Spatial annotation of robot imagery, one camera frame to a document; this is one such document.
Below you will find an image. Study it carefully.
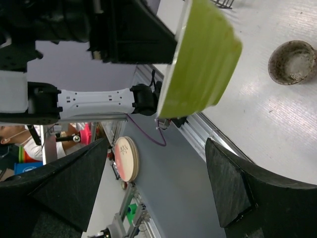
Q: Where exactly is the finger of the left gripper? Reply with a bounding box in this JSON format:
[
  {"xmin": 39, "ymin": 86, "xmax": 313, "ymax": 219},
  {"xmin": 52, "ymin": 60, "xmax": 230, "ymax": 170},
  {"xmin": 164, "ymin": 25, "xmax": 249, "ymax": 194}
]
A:
[{"xmin": 101, "ymin": 0, "xmax": 177, "ymax": 64}]

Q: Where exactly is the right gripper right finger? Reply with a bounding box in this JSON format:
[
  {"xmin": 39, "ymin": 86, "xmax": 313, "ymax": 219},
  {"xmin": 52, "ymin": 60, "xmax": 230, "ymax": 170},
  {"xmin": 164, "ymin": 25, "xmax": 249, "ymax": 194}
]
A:
[{"xmin": 205, "ymin": 139, "xmax": 317, "ymax": 238}]

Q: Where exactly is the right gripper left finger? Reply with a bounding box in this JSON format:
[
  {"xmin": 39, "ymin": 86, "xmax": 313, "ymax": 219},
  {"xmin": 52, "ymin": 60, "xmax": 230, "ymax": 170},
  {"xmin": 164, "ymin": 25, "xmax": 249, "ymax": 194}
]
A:
[{"xmin": 0, "ymin": 139, "xmax": 107, "ymax": 238}]

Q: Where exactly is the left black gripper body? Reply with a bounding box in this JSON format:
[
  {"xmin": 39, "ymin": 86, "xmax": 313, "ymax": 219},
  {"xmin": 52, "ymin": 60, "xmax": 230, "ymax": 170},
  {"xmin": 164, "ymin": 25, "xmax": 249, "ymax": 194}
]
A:
[{"xmin": 0, "ymin": 0, "xmax": 116, "ymax": 62}]

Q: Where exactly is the white square bowl green outside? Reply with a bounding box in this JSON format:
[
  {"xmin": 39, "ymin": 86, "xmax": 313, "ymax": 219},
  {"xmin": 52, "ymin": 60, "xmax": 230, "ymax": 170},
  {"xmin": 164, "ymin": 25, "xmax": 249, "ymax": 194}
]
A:
[{"xmin": 157, "ymin": 0, "xmax": 243, "ymax": 119}]

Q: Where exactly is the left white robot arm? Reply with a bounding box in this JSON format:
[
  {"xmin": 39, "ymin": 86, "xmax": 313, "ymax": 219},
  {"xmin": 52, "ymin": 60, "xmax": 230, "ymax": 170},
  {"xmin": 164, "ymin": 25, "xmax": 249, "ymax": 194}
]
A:
[{"xmin": 0, "ymin": 0, "xmax": 177, "ymax": 125}]

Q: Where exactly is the person in background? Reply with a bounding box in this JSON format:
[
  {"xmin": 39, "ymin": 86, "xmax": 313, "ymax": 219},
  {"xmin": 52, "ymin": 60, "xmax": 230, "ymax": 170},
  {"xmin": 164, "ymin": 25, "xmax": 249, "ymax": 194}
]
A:
[{"xmin": 0, "ymin": 122, "xmax": 85, "ymax": 161}]

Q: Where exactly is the small grey speckled bowl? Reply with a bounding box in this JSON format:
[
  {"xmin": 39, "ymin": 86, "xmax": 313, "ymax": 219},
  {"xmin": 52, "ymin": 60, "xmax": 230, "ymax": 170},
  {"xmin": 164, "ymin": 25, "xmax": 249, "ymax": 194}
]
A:
[{"xmin": 267, "ymin": 40, "xmax": 317, "ymax": 86}]

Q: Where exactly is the black wire dish rack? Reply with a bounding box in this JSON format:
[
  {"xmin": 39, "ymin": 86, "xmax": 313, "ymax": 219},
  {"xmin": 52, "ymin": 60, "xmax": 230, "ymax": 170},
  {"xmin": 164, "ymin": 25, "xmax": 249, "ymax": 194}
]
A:
[{"xmin": 211, "ymin": 0, "xmax": 234, "ymax": 9}]

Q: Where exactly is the aluminium frame rail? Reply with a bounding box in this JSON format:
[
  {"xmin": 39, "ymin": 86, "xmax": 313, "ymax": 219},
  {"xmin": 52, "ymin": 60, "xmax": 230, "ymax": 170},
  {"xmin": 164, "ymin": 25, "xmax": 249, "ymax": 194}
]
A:
[{"xmin": 135, "ymin": 65, "xmax": 252, "ymax": 162}]

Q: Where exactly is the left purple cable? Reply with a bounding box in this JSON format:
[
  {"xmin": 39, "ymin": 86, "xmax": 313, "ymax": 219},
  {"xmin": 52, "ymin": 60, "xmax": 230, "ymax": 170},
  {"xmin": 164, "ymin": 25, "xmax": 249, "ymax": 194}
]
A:
[{"xmin": 126, "ymin": 113, "xmax": 167, "ymax": 147}]

